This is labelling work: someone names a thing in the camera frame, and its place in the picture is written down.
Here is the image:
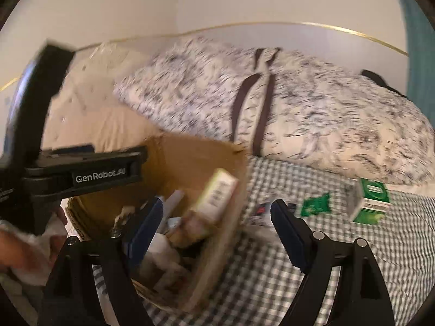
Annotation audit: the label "beige pillow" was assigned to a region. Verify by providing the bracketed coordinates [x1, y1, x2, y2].
[44, 105, 164, 153]

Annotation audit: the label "dark cloth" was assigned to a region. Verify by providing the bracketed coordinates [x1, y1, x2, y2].
[360, 69, 408, 99]

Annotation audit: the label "white silver packet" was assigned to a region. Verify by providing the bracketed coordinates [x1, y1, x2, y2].
[245, 211, 274, 229]

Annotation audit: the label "cream tufted headboard cushion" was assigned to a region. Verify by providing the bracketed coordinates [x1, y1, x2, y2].
[48, 42, 157, 123]

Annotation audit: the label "white headboard gold trim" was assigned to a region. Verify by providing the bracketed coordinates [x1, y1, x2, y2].
[0, 21, 408, 92]

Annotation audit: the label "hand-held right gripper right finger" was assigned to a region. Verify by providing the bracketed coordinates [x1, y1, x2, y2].
[270, 200, 396, 326]

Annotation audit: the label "white slim box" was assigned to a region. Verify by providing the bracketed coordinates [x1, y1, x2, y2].
[163, 190, 186, 225]

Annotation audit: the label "green white checked cloth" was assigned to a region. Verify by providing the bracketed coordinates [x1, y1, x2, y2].
[92, 158, 435, 326]

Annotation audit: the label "person's left hand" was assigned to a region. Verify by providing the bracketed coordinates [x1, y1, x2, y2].
[0, 207, 69, 286]

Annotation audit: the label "small tan cardboard box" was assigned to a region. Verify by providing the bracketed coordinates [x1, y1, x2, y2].
[188, 168, 238, 226]

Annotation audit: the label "teal curtain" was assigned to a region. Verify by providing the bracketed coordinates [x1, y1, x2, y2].
[391, 0, 435, 123]

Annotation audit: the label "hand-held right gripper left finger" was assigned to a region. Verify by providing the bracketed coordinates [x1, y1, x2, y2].
[41, 196, 164, 326]

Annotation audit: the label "white tissue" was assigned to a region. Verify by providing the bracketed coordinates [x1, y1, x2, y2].
[143, 233, 191, 279]

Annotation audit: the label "brown cardboard box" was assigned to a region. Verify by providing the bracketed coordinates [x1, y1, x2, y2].
[66, 134, 252, 313]

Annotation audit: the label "green white carton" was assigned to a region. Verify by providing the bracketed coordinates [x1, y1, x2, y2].
[348, 178, 391, 226]

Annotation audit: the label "green packet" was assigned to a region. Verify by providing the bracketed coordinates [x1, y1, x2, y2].
[301, 193, 332, 218]

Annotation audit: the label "floral white duvet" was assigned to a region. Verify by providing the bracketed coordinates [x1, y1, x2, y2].
[112, 36, 430, 186]

